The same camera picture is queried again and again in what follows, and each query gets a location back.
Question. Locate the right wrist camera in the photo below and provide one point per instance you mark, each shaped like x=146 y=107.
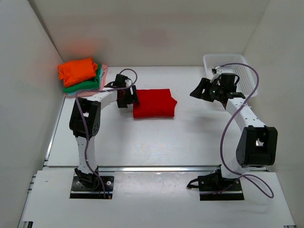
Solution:
x=224 y=86

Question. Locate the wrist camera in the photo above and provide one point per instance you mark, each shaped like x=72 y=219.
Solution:
x=120 y=82
x=224 y=86

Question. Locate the folded mint t shirt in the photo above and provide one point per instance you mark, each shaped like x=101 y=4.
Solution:
x=71 y=93

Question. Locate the folded green t shirt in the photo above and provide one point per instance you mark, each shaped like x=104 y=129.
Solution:
x=80 y=86

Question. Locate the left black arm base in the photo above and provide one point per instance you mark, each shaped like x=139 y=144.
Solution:
x=88 y=186

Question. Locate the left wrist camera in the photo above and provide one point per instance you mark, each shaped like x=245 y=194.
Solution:
x=120 y=82

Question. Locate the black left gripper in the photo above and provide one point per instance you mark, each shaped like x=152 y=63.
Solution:
x=133 y=99

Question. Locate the red t shirt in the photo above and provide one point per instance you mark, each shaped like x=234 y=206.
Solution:
x=154 y=103

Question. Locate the folded pink t shirt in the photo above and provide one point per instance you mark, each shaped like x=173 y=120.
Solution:
x=90 y=86

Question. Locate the folded orange t shirt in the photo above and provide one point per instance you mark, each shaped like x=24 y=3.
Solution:
x=77 y=71

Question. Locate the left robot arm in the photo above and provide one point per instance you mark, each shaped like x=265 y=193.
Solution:
x=85 y=125

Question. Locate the aluminium table rail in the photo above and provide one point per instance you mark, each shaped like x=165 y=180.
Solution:
x=157 y=168

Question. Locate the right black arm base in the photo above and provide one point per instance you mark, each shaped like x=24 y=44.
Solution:
x=214 y=187

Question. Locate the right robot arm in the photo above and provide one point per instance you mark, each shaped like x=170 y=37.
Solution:
x=257 y=145

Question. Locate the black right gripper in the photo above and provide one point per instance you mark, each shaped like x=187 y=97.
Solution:
x=204 y=84

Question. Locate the white plastic basket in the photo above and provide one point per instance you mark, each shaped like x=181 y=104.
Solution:
x=247 y=77

